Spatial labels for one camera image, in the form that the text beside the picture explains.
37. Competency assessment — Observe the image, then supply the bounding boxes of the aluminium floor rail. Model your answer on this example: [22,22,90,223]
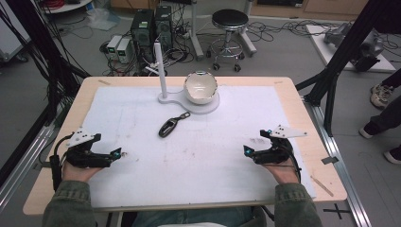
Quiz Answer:
[0,103,74,210]
[303,95,374,227]

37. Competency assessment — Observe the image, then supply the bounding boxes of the cable tangle by computers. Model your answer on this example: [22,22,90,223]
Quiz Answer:
[100,12,197,78]

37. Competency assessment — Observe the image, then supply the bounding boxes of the clear plastic bag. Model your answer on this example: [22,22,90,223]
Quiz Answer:
[86,8,122,32]

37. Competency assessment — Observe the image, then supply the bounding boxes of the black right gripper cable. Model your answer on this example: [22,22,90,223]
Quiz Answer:
[282,138,303,183]

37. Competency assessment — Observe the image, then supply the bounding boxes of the round white table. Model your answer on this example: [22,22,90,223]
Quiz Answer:
[41,0,95,14]

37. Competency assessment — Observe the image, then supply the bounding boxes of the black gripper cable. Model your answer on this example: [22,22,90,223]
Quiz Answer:
[49,133,75,192]
[282,138,303,183]

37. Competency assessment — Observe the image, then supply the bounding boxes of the person's right hand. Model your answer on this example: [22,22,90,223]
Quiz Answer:
[262,162,301,186]

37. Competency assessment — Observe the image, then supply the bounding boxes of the white power supply box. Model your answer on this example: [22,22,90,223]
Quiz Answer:
[116,37,133,64]
[106,34,123,61]

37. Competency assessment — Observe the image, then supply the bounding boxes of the person's legs in jeans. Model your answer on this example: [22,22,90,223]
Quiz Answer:
[131,206,268,227]

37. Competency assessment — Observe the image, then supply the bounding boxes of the black car key with strap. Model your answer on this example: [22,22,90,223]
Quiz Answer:
[158,111,192,139]

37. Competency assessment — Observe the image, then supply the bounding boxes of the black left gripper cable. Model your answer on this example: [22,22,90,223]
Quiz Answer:
[49,133,75,192]

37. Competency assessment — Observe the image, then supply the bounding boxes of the grey tape piece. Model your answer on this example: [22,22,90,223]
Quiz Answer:
[321,155,340,166]

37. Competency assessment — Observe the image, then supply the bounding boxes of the person's left hand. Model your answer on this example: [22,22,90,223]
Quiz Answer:
[61,159,105,183]

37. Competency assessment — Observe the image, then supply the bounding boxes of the white table mat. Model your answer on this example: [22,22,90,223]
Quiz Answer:
[79,85,317,209]

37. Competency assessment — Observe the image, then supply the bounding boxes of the white floor board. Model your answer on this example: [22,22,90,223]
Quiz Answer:
[305,24,397,74]

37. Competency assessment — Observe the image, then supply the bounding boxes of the grey machine on board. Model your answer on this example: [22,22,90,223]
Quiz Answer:
[323,22,386,73]

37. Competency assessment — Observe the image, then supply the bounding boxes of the black round stool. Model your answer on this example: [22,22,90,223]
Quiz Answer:
[206,9,250,73]

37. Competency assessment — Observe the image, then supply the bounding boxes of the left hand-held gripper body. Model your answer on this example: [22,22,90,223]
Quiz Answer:
[64,127,113,168]

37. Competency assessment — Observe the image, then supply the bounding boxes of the black metal frame strut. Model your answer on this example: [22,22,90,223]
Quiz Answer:
[295,0,401,137]
[0,0,92,124]

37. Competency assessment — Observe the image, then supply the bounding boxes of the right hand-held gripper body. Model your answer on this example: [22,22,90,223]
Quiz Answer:
[252,125,308,166]

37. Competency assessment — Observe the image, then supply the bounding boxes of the wooden table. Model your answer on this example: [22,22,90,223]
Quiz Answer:
[22,76,348,216]

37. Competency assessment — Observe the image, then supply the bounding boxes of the white stand with pole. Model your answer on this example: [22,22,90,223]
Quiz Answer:
[153,42,220,115]

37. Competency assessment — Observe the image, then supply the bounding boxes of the grey desk leg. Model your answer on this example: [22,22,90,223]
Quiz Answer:
[237,0,258,58]

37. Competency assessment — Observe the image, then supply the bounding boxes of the white cracked-edge bowl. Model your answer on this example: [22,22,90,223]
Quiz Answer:
[183,71,219,106]

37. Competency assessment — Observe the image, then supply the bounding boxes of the black computer tower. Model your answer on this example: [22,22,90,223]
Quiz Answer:
[131,9,156,61]
[154,5,174,51]

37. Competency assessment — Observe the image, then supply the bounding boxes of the black floor cable bundle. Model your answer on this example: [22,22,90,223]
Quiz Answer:
[247,19,336,44]

